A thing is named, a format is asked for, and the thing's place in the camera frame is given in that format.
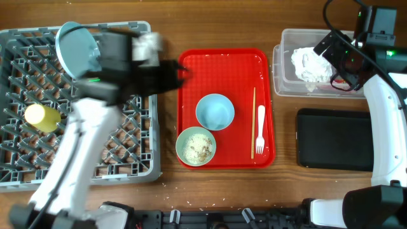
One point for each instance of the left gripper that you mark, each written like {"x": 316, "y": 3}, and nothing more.
{"x": 161, "y": 77}

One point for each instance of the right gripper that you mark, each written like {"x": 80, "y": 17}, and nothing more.
{"x": 332, "y": 52}

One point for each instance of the white napkin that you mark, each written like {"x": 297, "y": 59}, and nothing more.
{"x": 310, "y": 67}

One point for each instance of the red snack wrapper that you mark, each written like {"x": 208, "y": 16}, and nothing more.
{"x": 337, "y": 86}

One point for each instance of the light blue bowl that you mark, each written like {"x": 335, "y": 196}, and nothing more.
{"x": 215, "y": 112}

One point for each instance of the green bowl with food scraps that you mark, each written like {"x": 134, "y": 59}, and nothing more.
{"x": 195, "y": 146}

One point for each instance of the light blue plate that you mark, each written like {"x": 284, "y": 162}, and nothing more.
{"x": 77, "y": 50}

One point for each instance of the yellow plastic cup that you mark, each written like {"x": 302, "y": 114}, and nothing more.
{"x": 42, "y": 117}

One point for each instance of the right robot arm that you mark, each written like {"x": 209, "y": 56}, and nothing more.
{"x": 371, "y": 62}

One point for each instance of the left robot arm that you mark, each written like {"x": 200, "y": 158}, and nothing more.
{"x": 59, "y": 202}

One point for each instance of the grey dishwasher rack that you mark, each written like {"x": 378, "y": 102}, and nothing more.
{"x": 31, "y": 74}

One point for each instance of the red plastic tray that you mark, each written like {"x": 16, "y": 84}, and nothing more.
{"x": 232, "y": 72}

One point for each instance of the clear plastic bin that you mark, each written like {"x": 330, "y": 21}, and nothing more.
{"x": 286, "y": 83}

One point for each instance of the wooden chopstick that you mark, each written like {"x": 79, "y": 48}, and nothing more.
{"x": 253, "y": 122}

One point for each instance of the black plastic tray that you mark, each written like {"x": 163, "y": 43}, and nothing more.
{"x": 334, "y": 139}

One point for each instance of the white plastic fork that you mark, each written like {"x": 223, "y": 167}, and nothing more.
{"x": 260, "y": 142}

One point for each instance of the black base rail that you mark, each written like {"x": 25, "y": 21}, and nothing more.
{"x": 244, "y": 218}

